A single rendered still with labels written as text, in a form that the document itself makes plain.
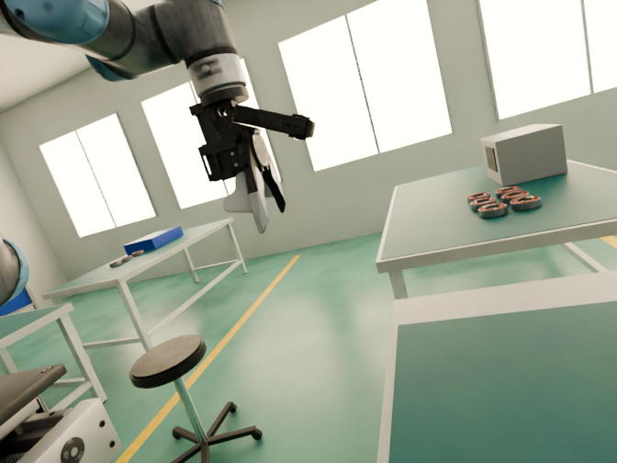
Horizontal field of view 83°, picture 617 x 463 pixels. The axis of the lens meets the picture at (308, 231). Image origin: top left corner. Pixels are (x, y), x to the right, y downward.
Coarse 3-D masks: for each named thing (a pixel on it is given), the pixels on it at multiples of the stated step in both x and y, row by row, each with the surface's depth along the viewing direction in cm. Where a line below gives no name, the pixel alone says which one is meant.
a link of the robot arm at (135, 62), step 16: (144, 16) 45; (144, 32) 45; (160, 32) 46; (144, 48) 45; (160, 48) 47; (96, 64) 47; (112, 64) 45; (128, 64) 45; (144, 64) 48; (160, 64) 49; (112, 80) 50
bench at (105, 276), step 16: (208, 224) 444; (224, 224) 425; (176, 240) 388; (192, 240) 364; (144, 256) 338; (160, 256) 317; (240, 256) 450; (96, 272) 330; (112, 272) 304; (128, 272) 283; (192, 272) 478; (224, 272) 414; (64, 288) 294; (80, 288) 286; (128, 288) 283; (208, 288) 379; (128, 304) 282; (144, 336) 288
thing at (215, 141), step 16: (208, 96) 48; (224, 96) 48; (240, 96) 49; (192, 112) 50; (208, 112) 50; (224, 112) 53; (208, 128) 51; (224, 128) 51; (240, 128) 50; (256, 128) 52; (208, 144) 49; (224, 144) 49; (240, 144) 49; (256, 144) 50; (208, 160) 51; (224, 160) 50; (240, 160) 50; (256, 160) 49; (208, 176) 51; (224, 176) 50
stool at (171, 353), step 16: (192, 336) 171; (160, 352) 164; (176, 352) 159; (192, 352) 154; (144, 368) 152; (160, 368) 148; (176, 368) 147; (192, 368) 153; (144, 384) 145; (160, 384) 145; (176, 384) 162; (192, 416) 166; (224, 416) 186; (176, 432) 183; (208, 432) 176; (240, 432) 169; (256, 432) 169; (192, 448) 168; (208, 448) 167
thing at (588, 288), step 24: (480, 288) 98; (504, 288) 94; (528, 288) 91; (552, 288) 88; (576, 288) 85; (600, 288) 82; (408, 312) 97; (432, 312) 93; (456, 312) 90; (480, 312) 87; (504, 312) 84; (384, 408) 66; (384, 432) 61; (384, 456) 56
